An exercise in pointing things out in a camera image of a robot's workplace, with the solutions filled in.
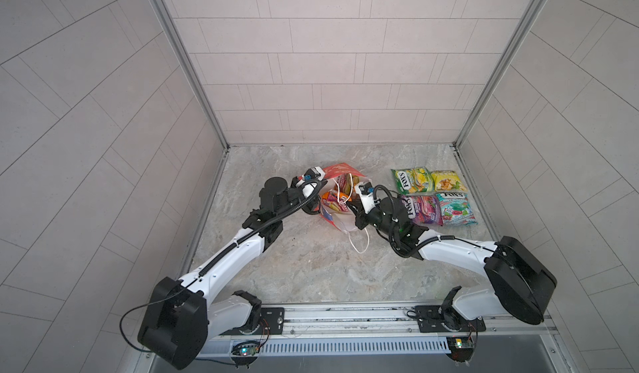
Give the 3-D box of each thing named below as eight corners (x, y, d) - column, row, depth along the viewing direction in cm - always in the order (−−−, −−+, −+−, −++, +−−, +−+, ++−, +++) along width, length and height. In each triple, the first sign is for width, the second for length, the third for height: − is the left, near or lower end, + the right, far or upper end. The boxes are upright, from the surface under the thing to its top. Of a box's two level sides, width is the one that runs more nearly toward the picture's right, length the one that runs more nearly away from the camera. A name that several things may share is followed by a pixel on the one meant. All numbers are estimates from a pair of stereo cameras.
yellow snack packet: (433, 195, 101) (437, 188, 97) (428, 177, 107) (431, 170, 103) (461, 195, 101) (466, 188, 97) (454, 177, 107) (458, 170, 103)
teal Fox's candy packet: (443, 226, 93) (446, 222, 90) (434, 197, 101) (436, 192, 98) (474, 226, 93) (478, 222, 90) (462, 197, 101) (466, 192, 98)
